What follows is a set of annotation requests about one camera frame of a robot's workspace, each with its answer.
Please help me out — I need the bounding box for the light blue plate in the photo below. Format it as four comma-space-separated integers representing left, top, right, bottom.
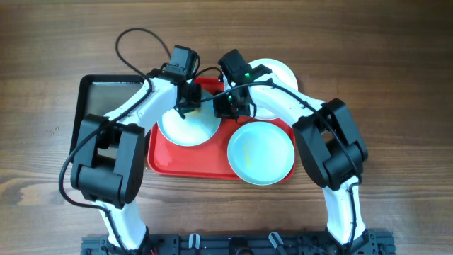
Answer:
226, 122, 295, 186
157, 101, 221, 147

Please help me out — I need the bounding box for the green yellow sponge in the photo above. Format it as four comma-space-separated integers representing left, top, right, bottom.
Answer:
181, 108, 199, 115

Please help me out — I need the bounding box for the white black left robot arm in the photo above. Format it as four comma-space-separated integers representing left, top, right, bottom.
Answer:
62, 69, 201, 254

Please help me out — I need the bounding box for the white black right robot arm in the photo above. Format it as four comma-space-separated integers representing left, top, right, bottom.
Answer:
214, 64, 368, 247

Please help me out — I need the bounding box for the red plastic tray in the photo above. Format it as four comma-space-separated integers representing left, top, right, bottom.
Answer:
147, 77, 295, 180

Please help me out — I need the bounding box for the black water tray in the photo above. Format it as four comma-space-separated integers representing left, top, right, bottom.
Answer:
70, 74, 144, 150

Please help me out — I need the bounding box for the white round plate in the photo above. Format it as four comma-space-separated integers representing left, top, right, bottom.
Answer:
224, 58, 298, 120

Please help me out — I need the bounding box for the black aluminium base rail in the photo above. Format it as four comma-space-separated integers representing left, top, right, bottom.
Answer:
80, 230, 396, 255

